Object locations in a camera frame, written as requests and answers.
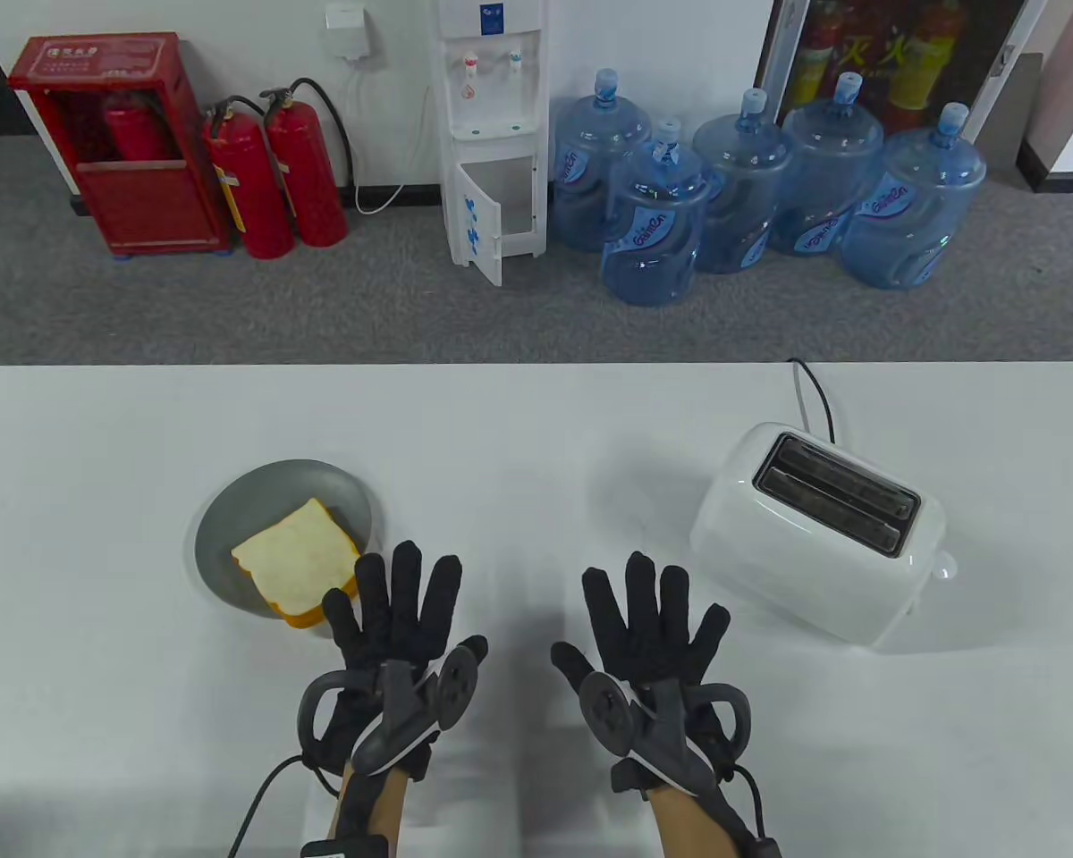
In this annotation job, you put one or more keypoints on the white wall box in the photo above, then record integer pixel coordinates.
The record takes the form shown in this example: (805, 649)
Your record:
(347, 31)

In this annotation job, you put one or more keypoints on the glass door fire cabinet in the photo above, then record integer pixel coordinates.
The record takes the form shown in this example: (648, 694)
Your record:
(912, 54)

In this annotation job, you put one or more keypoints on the red extinguisher inside cabinet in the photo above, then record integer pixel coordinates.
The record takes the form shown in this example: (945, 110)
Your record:
(134, 134)

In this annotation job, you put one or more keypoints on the white toaster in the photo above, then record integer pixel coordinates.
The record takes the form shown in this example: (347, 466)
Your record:
(769, 536)

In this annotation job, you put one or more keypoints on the person's right hand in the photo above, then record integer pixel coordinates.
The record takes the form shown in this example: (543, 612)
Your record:
(653, 635)

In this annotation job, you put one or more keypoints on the black left hand controller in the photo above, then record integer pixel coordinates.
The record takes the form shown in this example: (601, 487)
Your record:
(393, 724)

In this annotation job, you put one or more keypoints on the grey leaning panel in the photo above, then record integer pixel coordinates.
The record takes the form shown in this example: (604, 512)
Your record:
(1019, 107)

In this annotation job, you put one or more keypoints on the black wrist box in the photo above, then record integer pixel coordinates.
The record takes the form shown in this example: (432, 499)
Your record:
(344, 849)
(766, 847)

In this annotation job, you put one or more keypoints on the red fire extinguisher cabinet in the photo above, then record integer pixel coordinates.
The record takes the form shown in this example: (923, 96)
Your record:
(143, 206)

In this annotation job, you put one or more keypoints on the toast slice with orange crust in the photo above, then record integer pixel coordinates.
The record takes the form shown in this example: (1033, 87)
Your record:
(295, 554)
(299, 621)

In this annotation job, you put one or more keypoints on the blue water jug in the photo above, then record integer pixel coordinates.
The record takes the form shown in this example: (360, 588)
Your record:
(742, 179)
(653, 232)
(912, 206)
(590, 143)
(832, 152)

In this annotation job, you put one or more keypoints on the black right wrist box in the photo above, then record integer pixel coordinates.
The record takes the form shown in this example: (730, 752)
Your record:
(766, 847)

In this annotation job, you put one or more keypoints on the black hand controller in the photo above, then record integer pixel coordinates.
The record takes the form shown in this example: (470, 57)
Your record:
(662, 733)
(393, 724)

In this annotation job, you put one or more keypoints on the white water dispenser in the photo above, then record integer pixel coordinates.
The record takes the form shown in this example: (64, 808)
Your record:
(492, 98)

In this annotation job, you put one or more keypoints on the black right hand controller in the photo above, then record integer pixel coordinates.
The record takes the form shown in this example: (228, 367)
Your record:
(662, 733)

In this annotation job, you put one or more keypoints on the person's right forearm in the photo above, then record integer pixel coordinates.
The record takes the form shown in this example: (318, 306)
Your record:
(688, 822)

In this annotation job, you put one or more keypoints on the person's left hand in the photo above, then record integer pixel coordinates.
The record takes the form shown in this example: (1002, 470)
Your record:
(393, 617)

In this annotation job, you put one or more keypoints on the person's left forearm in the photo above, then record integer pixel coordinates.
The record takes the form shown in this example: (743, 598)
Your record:
(389, 804)

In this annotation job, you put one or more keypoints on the grey round plate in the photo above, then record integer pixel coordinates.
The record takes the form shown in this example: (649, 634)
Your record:
(259, 509)

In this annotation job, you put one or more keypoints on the red fire extinguisher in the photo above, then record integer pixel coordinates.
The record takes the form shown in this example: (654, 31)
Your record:
(250, 197)
(308, 179)

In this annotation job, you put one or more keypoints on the black left wrist box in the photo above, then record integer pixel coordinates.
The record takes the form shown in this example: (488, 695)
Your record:
(344, 849)

